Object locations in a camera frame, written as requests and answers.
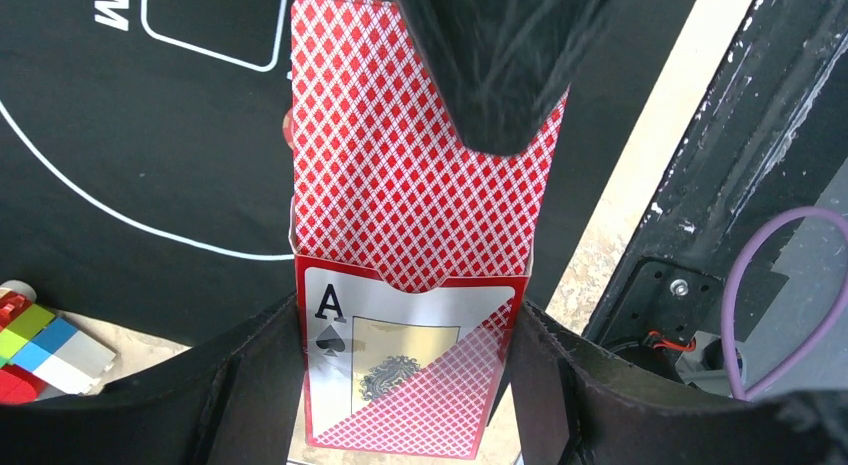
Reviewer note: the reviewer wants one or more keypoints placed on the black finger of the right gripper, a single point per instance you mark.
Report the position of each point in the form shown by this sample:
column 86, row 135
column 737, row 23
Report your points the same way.
column 501, row 66

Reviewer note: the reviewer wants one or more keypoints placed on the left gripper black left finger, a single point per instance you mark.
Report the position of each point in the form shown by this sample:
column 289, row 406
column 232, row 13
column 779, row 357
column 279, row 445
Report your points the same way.
column 231, row 400

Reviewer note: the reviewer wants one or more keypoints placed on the red backed card deck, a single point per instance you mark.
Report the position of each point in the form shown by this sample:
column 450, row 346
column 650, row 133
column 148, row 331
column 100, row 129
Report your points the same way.
column 381, row 178

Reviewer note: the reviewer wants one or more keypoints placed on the red playing card box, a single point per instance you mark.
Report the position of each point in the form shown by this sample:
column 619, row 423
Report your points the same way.
column 389, row 371

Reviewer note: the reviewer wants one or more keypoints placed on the black poker table mat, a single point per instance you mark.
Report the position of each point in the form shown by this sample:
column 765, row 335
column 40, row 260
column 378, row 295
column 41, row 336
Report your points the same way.
column 144, row 177

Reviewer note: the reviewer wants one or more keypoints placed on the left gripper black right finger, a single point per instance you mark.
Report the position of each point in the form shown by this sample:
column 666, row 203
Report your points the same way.
column 577, row 403

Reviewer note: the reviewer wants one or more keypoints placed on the colourful toy block vehicle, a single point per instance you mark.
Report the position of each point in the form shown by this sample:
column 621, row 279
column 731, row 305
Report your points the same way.
column 43, row 353

